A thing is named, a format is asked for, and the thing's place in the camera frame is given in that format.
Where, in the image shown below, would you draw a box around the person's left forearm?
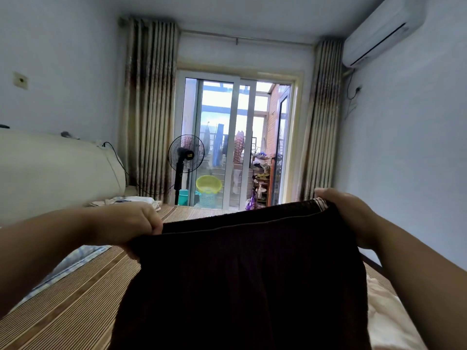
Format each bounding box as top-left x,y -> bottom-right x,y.
0,206 -> 100,318

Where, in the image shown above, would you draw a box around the person's right hand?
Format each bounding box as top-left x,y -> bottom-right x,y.
314,188 -> 381,249

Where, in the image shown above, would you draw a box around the folded striped blanket stack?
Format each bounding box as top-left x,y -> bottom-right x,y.
91,195 -> 163,211

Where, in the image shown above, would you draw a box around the pile of clothes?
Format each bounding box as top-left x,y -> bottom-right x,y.
365,262 -> 429,350

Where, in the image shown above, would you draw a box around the person's right forearm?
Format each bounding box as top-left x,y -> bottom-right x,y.
361,215 -> 467,350

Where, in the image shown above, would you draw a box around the dark brown shorts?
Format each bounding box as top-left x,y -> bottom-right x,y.
109,198 -> 373,350

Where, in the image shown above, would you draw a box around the person's left hand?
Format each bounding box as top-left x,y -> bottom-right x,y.
88,202 -> 164,260

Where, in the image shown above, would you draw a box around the beige patterned curtain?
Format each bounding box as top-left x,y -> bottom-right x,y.
301,38 -> 344,202
120,17 -> 180,203

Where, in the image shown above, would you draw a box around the curtain rod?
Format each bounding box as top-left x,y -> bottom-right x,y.
179,29 -> 319,47

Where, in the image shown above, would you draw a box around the bamboo bed mat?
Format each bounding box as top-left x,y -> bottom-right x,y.
0,204 -> 429,350

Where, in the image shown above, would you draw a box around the cream padded headboard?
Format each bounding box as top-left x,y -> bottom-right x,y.
0,127 -> 129,228

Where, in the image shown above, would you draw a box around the black standing fan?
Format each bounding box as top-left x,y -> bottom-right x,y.
168,134 -> 207,207

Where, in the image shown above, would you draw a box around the cluttered balcony shelf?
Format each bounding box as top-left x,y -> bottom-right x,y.
248,138 -> 277,209

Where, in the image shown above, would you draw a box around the yellow green basin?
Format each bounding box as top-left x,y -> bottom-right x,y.
196,175 -> 224,196

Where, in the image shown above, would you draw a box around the black cable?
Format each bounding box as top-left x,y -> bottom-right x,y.
102,140 -> 133,189

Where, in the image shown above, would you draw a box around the air conditioner cable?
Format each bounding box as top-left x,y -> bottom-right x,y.
343,68 -> 363,122

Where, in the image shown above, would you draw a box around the blue plaid pillow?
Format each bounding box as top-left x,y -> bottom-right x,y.
15,244 -> 112,303

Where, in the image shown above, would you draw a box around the white air conditioner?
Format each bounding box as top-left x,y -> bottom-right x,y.
341,0 -> 429,69

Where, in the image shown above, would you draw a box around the sliding glass balcony door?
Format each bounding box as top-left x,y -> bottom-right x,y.
174,69 -> 297,210

